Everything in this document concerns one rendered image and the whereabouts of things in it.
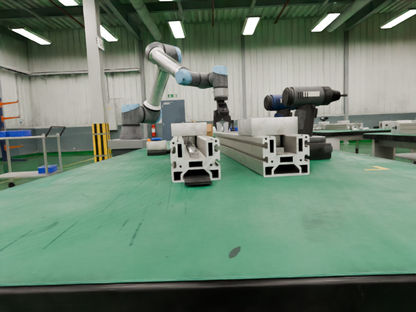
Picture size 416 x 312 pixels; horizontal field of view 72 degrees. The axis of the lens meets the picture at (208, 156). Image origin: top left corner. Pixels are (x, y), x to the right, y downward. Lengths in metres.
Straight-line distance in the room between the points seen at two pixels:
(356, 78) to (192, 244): 13.58
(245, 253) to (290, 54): 12.84
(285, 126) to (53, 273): 0.56
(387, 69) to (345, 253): 14.19
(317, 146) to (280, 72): 11.96
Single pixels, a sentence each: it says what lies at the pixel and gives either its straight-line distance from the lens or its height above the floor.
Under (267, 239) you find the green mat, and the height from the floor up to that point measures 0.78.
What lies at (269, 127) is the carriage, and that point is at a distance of 0.68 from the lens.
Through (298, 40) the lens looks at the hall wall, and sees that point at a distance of 13.29.
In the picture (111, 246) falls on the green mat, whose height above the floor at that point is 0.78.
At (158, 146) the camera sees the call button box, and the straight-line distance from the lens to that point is 1.23.
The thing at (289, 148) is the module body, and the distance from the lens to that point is 0.67.
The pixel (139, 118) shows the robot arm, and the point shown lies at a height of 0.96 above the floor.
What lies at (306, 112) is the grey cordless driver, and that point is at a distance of 0.91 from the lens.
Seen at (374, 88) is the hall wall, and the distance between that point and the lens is 14.08.
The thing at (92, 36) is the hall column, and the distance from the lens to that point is 8.02.
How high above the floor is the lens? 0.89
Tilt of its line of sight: 6 degrees down
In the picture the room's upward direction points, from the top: 2 degrees counter-clockwise
